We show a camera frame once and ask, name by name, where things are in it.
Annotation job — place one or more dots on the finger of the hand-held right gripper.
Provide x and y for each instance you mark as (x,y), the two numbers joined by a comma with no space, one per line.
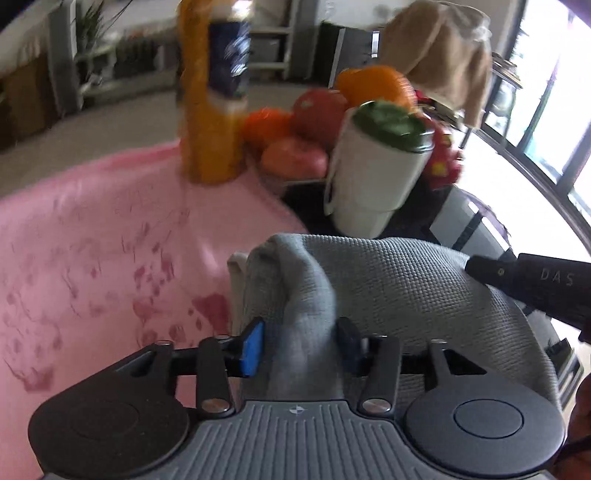
(491,272)

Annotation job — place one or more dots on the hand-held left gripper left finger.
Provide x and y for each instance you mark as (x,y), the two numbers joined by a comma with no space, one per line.
(253,346)

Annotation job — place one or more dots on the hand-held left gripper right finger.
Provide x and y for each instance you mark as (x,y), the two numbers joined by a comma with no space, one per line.
(348,346)

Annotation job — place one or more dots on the light grey-blue knit garment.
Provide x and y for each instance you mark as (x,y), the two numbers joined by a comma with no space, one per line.
(415,286)

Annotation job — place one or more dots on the person's right hand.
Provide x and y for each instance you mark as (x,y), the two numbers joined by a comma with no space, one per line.
(581,410)

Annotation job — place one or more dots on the white box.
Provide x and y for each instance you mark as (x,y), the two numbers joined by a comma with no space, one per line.
(461,221)

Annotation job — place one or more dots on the white cup with green lid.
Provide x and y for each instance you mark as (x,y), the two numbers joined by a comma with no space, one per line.
(374,184)

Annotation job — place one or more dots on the large window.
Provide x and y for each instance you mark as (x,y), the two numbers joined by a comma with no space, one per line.
(554,92)

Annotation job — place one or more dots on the red apple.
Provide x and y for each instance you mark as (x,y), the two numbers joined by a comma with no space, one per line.
(318,115)
(291,159)

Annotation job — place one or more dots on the pink printed blanket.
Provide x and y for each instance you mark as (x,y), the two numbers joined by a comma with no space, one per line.
(92,230)

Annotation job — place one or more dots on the orange juice bottle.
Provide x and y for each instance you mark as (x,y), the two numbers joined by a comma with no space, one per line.
(207,138)

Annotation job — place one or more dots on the small orange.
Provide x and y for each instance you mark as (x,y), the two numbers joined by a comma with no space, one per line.
(265,129)

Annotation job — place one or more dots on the large orange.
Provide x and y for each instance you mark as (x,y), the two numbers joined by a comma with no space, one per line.
(374,85)

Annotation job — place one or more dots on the wooden cabinet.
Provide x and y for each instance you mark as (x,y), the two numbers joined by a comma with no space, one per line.
(27,101)

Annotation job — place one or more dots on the potted green plant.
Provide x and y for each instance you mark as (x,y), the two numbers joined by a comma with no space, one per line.
(94,23)

